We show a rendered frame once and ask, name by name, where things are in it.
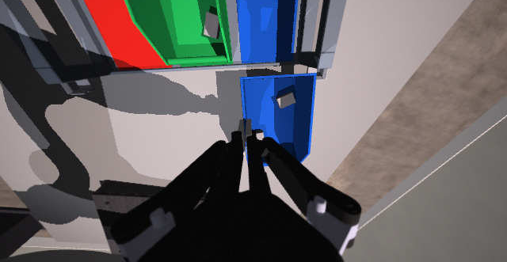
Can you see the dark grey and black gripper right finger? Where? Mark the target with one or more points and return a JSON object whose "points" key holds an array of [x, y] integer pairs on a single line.
{"points": [[331, 212]]}

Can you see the black metal shelf rack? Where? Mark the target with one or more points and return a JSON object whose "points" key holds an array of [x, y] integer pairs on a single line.
{"points": [[262, 33]]}

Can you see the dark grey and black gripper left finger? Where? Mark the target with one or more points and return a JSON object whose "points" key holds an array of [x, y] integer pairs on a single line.
{"points": [[217, 170]]}

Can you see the green bin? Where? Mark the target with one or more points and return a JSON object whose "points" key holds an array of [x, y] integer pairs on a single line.
{"points": [[175, 29]]}

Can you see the blue bin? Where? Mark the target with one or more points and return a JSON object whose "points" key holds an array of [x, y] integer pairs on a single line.
{"points": [[290, 126]]}

